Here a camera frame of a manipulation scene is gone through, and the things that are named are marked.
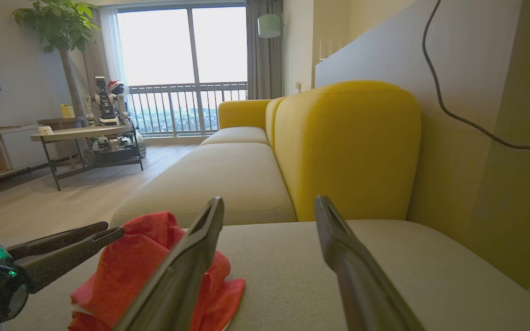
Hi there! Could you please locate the white and black toy robot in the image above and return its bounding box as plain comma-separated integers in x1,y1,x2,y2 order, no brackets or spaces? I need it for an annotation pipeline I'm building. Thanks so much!
83,76,147,164

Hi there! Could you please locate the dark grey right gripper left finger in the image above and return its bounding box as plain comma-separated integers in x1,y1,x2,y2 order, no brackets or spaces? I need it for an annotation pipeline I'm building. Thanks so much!
113,197,225,331

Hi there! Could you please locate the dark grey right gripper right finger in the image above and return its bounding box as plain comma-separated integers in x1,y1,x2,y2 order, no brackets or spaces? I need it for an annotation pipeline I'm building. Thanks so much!
314,195,425,331

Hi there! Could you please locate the white low tv cabinet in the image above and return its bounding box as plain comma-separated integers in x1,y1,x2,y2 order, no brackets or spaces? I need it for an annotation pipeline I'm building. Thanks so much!
0,123,86,184

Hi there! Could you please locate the mint green lamp shade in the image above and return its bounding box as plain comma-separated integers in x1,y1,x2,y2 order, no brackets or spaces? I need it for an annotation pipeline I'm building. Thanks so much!
257,13,284,39

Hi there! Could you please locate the grey curtain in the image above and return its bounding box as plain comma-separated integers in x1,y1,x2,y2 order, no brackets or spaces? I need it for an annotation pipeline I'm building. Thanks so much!
246,0,285,100

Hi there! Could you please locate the yellow sofa backrest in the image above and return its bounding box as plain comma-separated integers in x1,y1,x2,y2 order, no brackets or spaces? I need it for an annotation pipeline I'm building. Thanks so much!
265,80,422,222

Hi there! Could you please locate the tall green potted plant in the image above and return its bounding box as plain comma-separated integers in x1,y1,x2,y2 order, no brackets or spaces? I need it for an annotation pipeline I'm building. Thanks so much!
12,0,101,122

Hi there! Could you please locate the grey balcony railing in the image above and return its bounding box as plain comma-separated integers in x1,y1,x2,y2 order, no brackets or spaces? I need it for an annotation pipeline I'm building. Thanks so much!
127,81,248,137

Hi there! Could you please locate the sheer white curtain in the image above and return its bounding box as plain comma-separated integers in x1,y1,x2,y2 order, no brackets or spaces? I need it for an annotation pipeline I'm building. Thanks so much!
99,7,130,88

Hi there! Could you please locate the coffee table with black legs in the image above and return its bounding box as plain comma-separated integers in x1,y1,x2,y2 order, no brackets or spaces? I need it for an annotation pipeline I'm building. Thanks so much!
30,125,145,191

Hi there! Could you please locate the yellow sofa armrest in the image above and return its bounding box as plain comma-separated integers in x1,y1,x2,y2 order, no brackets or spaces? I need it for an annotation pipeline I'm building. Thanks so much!
218,99,272,131

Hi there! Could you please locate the glass balcony door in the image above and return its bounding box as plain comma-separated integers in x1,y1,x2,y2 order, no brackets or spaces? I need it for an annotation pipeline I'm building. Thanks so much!
117,4,248,137

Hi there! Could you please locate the red and white basketball jersey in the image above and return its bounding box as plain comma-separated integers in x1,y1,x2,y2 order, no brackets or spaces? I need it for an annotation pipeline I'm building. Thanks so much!
68,211,246,331

